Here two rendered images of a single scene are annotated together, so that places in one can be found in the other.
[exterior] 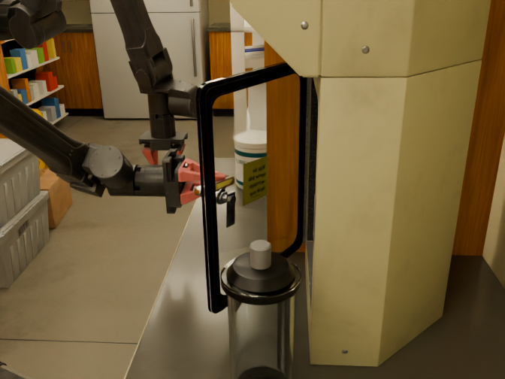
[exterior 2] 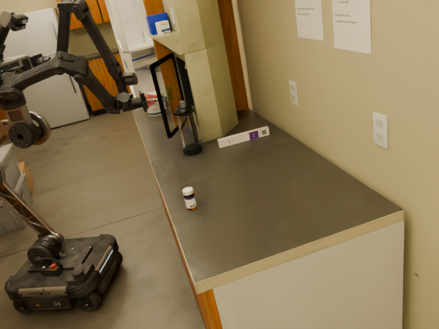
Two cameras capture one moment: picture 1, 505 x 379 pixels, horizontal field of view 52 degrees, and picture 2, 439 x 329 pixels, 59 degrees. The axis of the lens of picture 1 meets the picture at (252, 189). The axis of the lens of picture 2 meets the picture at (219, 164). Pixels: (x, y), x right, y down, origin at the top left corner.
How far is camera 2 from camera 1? 1.29 m
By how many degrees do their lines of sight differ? 15
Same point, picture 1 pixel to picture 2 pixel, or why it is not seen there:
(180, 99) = (129, 78)
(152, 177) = (136, 101)
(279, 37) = (171, 46)
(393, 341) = (225, 128)
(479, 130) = (233, 64)
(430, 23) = (207, 34)
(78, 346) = (84, 233)
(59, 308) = (63, 224)
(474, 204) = (240, 90)
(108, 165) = (125, 98)
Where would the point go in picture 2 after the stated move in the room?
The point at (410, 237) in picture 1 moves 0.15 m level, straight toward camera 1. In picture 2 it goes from (220, 94) to (221, 102)
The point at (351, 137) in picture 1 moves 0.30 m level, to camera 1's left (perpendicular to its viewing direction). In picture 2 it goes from (196, 68) to (137, 83)
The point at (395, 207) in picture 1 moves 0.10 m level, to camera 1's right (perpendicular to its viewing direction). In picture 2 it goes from (213, 85) to (230, 80)
